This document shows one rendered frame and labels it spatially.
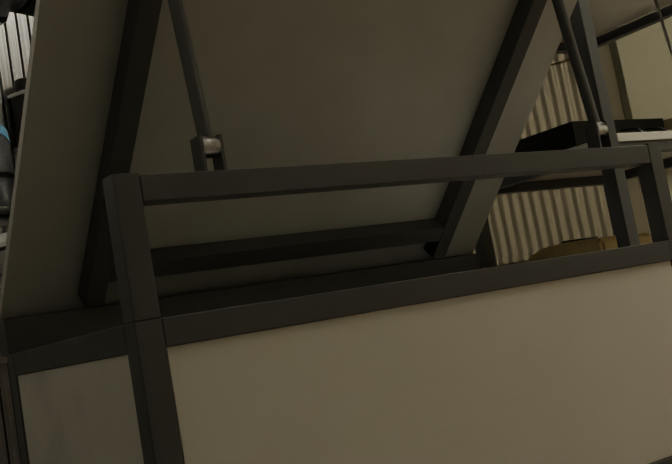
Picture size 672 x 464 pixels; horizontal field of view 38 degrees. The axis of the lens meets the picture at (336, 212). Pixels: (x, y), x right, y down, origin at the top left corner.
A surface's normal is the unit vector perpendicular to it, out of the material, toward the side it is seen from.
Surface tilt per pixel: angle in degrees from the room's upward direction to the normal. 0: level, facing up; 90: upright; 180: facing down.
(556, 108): 90
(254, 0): 135
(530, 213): 90
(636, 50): 90
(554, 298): 90
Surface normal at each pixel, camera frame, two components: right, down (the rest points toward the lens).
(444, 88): 0.51, 0.55
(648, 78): -0.48, -0.02
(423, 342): 0.55, -0.19
